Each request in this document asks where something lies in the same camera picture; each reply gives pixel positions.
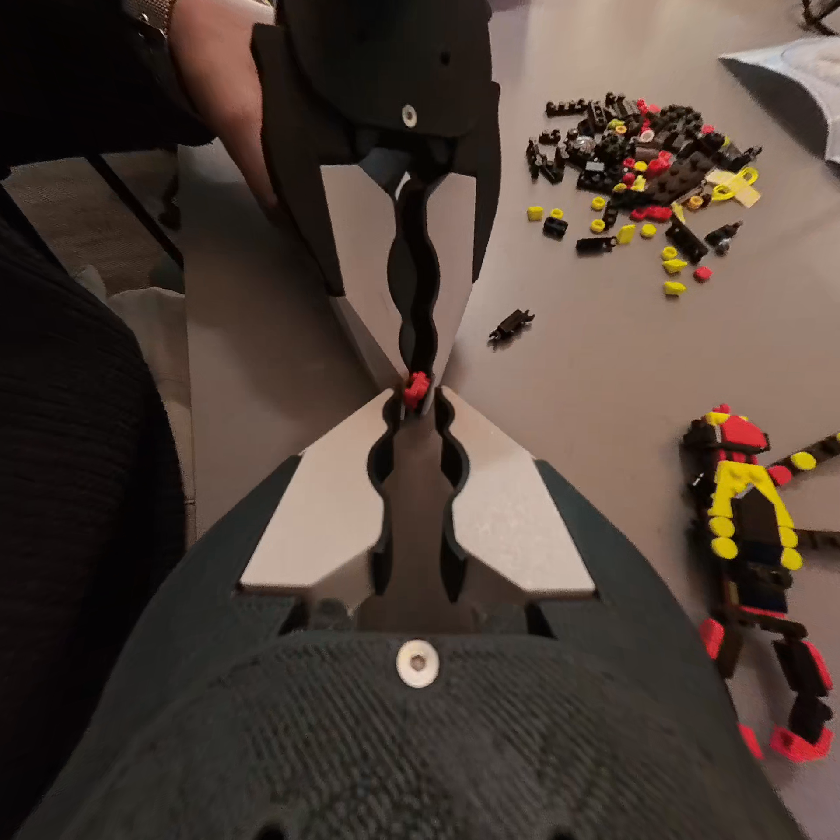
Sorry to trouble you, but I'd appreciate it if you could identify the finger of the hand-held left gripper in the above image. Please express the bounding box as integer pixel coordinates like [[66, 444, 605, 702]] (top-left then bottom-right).
[[410, 172, 479, 414], [320, 164, 409, 389]]

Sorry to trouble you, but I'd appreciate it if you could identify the person's left hand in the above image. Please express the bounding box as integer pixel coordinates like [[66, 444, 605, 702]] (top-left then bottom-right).
[[171, 0, 284, 222]]

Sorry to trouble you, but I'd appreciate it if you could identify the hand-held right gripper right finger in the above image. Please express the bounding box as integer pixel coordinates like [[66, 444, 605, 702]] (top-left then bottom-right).
[[433, 386, 599, 618]]

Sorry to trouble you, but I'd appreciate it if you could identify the person's left forearm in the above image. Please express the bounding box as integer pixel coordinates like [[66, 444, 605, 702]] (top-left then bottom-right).
[[0, 0, 217, 181]]

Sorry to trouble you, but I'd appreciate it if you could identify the black lego clip plate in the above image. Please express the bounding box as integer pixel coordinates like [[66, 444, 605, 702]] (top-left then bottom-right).
[[487, 308, 536, 343]]

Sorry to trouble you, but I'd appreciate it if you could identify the black office chair base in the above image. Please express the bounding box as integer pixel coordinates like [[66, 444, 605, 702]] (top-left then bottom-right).
[[85, 147, 188, 266]]

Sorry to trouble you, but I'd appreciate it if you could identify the red yellow black lego figure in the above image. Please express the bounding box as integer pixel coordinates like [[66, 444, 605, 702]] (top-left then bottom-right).
[[679, 403, 840, 765]]

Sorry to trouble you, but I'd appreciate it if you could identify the silver wrist watch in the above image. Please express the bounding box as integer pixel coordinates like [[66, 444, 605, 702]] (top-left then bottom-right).
[[121, 0, 178, 37]]

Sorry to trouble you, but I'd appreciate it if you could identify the lego instruction booklet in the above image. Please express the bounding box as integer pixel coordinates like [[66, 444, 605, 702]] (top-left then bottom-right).
[[718, 36, 840, 165]]

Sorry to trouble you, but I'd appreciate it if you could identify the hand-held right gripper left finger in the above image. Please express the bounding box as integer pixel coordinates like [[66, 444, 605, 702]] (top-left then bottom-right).
[[238, 387, 400, 616]]

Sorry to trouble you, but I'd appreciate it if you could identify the pile of lego pieces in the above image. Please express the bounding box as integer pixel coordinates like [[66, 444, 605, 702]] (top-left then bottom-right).
[[524, 92, 765, 299]]

